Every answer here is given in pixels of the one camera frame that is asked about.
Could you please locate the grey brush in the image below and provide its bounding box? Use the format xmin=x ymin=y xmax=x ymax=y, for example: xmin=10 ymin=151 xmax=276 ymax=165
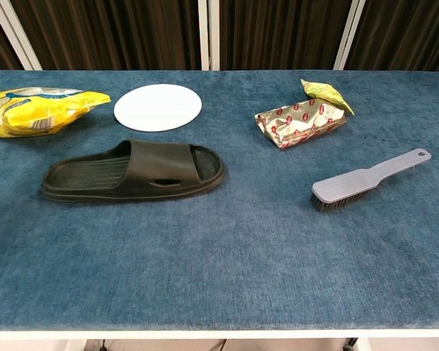
xmin=310 ymin=148 xmax=432 ymax=213

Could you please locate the green yellow snack packet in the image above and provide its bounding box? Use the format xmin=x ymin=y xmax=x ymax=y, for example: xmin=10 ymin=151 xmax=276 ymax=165
xmin=300 ymin=78 xmax=356 ymax=117

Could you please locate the white partition frame post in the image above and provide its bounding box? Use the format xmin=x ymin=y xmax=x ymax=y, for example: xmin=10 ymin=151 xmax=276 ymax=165
xmin=332 ymin=0 xmax=367 ymax=71
xmin=0 ymin=0 xmax=43 ymax=71
xmin=197 ymin=0 xmax=221 ymax=71

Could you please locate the black rubber slipper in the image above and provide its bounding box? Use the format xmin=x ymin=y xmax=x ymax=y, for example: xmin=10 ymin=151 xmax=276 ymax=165
xmin=40 ymin=138 xmax=228 ymax=203

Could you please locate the white round plate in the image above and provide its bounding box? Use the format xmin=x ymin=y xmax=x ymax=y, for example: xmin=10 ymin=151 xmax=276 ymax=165
xmin=113 ymin=83 xmax=203 ymax=132

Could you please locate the blue table cloth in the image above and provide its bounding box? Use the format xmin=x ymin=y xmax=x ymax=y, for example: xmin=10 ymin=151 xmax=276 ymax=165
xmin=0 ymin=69 xmax=439 ymax=332

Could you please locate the yellow snack bag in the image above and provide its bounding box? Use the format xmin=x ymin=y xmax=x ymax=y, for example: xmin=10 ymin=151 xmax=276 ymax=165
xmin=0 ymin=86 xmax=111 ymax=139

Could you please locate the red printed foil snack pack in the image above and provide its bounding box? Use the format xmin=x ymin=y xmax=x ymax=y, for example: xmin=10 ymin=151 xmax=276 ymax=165
xmin=255 ymin=98 xmax=348 ymax=150

